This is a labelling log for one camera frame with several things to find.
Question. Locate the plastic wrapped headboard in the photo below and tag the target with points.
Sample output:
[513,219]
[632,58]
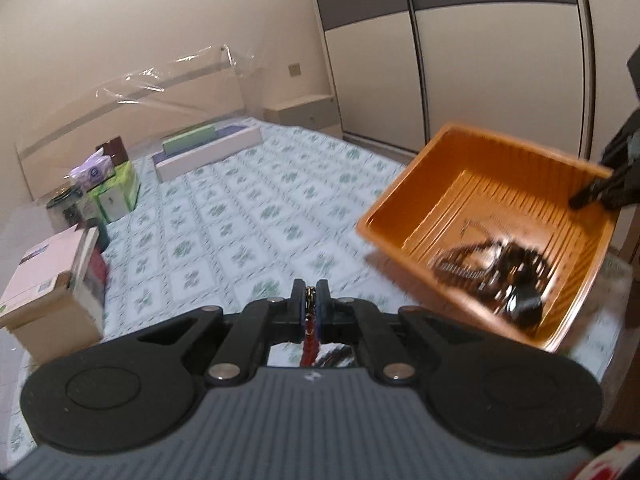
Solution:
[125,105]

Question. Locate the white nightstand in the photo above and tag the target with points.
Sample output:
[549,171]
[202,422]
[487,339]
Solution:
[300,112]

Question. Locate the green tissue pack bundle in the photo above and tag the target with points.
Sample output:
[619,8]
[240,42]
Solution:
[117,195]

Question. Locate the dark jumbled items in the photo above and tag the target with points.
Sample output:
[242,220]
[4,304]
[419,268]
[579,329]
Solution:
[522,305]

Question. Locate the white and grey wardrobe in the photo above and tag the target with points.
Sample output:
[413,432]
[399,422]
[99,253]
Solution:
[475,50]

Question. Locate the white flat box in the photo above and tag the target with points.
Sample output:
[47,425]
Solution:
[45,260]

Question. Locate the green box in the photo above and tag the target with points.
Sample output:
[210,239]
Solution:
[190,139]

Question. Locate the red white patterned clothing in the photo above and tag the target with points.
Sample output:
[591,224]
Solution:
[605,466]

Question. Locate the purple tissue pack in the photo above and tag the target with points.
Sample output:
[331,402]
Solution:
[92,172]

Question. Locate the long white box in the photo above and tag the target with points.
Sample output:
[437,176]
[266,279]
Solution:
[210,155]

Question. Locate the brown box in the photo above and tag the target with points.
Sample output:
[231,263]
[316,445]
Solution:
[115,149]

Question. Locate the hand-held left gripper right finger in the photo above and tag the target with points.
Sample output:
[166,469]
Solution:
[323,310]

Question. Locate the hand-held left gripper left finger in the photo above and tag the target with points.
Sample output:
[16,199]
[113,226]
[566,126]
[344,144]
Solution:
[299,306]

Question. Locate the wall outlet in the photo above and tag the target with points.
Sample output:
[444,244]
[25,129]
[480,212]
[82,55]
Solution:
[295,69]

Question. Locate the printed cardboard box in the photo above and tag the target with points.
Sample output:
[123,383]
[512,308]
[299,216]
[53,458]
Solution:
[55,325]

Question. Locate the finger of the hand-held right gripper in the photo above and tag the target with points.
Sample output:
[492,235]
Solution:
[592,194]
[625,142]

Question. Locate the orange plastic tray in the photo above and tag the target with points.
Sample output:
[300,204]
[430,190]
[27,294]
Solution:
[475,185]

